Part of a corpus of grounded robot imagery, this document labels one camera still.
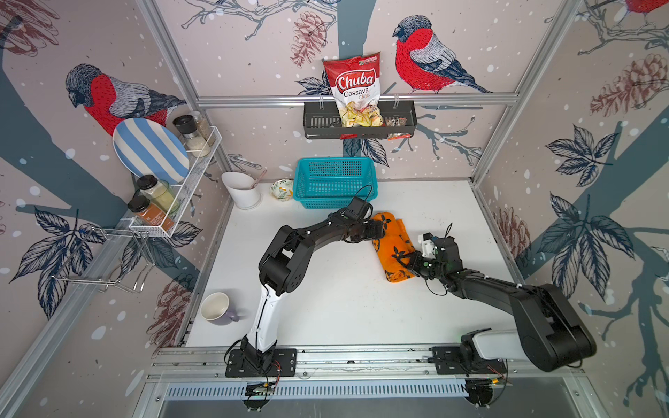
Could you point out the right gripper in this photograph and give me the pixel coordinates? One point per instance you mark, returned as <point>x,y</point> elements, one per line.
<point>414,258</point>

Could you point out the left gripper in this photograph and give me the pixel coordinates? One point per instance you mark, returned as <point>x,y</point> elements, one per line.
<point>373,234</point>

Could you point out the orange patterned pillowcase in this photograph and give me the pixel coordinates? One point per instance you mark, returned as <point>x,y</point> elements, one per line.
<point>395,245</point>

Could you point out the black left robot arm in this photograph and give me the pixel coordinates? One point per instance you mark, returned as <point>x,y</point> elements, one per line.
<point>283,267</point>

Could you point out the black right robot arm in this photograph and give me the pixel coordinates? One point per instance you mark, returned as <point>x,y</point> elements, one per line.
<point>548,332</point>

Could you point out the teal plastic basket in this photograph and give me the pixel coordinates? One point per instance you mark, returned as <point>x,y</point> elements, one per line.
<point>331,183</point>

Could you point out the small patterned bowl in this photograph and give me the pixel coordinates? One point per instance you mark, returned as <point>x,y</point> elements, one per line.
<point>282,190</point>

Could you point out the white ceramic utensil cup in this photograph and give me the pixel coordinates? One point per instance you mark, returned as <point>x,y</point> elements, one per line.
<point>241,189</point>

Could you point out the red Chuba chips bag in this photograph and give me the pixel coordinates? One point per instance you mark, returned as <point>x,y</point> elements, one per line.
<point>355,85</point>

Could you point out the white mug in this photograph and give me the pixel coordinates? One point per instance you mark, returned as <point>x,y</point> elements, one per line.
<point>216,306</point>

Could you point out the small glass spice jar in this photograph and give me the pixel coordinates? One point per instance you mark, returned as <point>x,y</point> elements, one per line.
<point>204,128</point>

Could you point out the black lid spice jar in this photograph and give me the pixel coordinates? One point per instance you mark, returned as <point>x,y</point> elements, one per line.
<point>195,142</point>

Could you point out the green spice jar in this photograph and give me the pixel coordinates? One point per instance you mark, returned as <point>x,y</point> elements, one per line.
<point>159,192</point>

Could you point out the orange spice jar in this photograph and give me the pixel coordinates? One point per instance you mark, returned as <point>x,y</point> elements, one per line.
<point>150,213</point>

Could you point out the blue white striped plate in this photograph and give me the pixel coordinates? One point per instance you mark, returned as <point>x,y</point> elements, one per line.
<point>146,147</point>

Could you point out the metal hook rack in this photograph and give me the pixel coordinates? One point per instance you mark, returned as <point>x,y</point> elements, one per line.
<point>124,262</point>

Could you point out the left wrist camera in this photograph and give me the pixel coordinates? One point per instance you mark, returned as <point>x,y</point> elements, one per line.
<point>358,209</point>

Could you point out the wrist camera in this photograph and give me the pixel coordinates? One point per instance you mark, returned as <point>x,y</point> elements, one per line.
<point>427,245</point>
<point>358,209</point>

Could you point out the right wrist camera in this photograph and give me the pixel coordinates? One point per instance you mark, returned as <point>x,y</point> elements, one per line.
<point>427,245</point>

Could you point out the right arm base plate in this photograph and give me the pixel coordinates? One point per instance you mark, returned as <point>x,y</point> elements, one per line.
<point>453,359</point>

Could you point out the black hanging wire basket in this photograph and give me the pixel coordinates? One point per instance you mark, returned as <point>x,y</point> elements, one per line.
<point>387,120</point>

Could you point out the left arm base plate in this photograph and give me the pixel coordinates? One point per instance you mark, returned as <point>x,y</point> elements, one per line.
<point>279,362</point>

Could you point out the white wire wall shelf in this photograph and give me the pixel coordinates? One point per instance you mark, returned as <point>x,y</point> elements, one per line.
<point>184,192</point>

